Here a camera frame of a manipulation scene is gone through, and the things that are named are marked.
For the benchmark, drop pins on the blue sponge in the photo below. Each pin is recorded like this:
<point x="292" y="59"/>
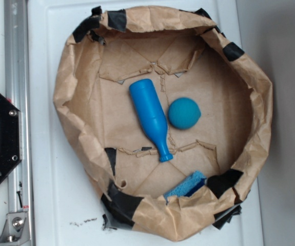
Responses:
<point x="188" y="186"/>

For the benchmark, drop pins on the metal corner bracket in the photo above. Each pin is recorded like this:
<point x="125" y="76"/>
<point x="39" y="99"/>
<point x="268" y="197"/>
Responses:
<point x="16" y="229"/>

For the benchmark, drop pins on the aluminium extrusion rail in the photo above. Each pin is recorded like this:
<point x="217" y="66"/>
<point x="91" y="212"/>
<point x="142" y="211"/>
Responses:
<point x="17" y="90"/>

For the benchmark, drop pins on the blue plastic bottle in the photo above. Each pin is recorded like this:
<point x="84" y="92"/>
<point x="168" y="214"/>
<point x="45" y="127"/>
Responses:
<point x="151" y="115"/>

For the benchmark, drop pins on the brown paper bag bin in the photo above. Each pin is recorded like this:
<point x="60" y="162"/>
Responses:
<point x="185" y="55"/>

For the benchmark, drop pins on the blue ball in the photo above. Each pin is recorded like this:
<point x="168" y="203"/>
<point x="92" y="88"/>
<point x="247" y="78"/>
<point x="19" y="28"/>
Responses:
<point x="184" y="113"/>

